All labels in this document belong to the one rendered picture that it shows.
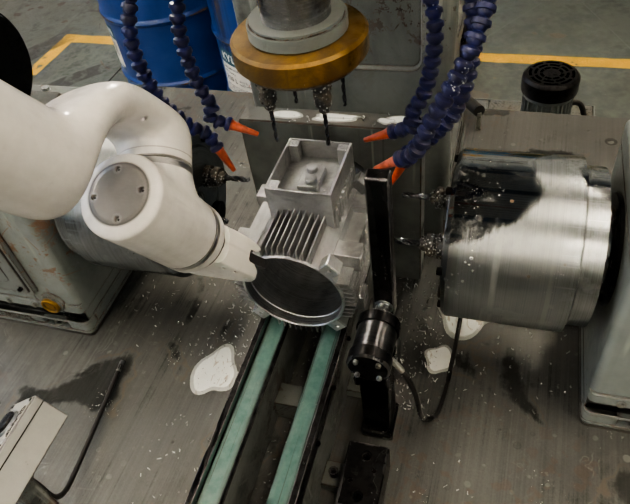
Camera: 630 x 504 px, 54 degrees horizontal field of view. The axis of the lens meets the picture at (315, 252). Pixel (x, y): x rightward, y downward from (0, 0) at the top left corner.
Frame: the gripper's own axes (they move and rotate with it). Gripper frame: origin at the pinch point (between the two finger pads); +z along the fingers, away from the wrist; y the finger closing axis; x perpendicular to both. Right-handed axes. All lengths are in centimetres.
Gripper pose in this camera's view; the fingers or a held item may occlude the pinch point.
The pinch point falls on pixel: (239, 266)
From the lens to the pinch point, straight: 86.4
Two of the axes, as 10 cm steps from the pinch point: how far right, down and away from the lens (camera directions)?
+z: 2.4, 2.3, 9.4
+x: 1.7, -9.7, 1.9
